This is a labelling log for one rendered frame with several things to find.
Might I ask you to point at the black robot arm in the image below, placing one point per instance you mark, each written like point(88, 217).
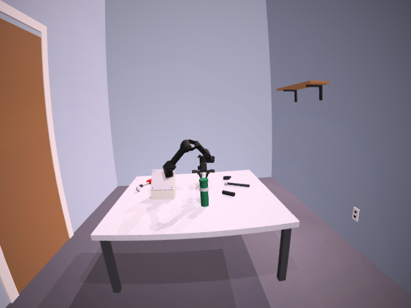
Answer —
point(184, 148)

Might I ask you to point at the green cylinder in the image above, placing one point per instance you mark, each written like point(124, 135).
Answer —
point(204, 196)

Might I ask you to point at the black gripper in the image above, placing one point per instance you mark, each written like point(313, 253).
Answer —
point(203, 167)

